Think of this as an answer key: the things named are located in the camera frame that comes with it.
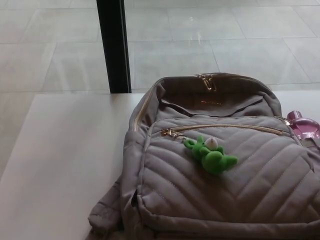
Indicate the pink plastic water bottle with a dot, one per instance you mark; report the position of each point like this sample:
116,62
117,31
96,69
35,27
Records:
302,126

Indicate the black window frame post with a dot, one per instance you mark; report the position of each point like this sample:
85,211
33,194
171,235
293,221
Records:
113,45

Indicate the grey quilted backpack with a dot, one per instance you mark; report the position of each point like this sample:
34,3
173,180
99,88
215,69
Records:
225,180

